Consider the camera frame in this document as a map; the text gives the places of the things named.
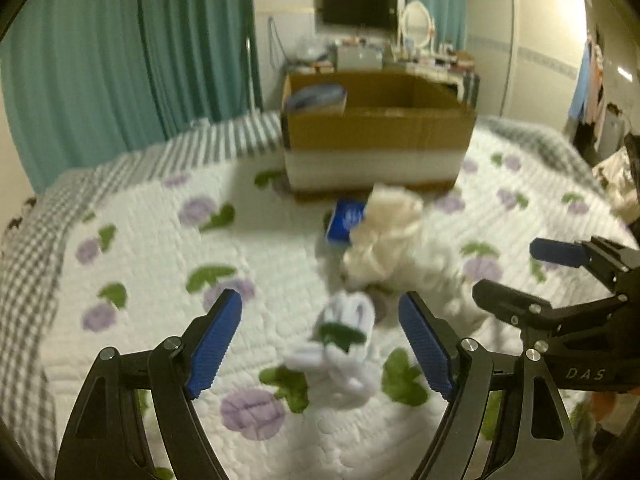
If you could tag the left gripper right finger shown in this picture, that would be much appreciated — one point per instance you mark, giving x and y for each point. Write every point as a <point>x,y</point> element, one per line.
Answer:
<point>533,438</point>

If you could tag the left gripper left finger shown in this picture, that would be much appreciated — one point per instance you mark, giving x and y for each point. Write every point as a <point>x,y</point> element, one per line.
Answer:
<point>105,438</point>

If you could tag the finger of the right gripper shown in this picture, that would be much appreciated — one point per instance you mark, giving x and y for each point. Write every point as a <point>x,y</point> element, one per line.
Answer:
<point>614,265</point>
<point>520,304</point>

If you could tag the cream fluffy cloth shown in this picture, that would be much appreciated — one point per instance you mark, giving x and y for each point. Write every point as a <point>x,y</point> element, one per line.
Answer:
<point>394,247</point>

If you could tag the white green plush ring toy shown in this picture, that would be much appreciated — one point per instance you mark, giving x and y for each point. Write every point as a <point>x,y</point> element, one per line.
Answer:
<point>339,346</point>

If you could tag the large floral tissue pack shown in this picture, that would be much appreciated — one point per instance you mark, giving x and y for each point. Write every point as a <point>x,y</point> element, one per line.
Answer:
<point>319,98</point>

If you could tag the crumpled beige clothes pile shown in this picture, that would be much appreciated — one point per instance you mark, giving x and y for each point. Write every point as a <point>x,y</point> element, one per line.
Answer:
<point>615,176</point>

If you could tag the hanging blue clothes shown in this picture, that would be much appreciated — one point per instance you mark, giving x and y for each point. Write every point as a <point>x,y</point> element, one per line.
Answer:
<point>587,102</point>

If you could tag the blue small tissue pack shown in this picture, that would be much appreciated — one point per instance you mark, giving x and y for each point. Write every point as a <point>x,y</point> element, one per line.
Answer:
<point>345,216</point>

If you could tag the floral quilted bedspread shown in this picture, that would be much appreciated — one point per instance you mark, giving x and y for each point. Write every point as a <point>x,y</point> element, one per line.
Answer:
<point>154,256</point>

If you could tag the grey checked blanket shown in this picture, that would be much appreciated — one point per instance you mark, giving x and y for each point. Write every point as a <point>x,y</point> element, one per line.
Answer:
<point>32,260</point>

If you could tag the brown cardboard box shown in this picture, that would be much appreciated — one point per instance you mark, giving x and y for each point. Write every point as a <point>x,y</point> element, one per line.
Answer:
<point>396,129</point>

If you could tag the white wardrobe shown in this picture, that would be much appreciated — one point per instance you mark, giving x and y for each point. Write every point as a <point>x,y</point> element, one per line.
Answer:
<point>527,54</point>

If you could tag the white dressing table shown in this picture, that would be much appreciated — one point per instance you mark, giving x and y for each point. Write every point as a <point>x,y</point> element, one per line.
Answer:
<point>464,83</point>

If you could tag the white oval vanity mirror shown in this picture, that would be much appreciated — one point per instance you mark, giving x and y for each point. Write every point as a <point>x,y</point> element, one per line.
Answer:
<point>417,27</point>

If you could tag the teal curtain left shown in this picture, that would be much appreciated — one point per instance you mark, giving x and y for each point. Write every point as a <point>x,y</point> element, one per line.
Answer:
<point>87,80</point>

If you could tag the black wall television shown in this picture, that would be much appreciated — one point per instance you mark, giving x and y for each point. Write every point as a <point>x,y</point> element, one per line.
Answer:
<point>373,14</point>

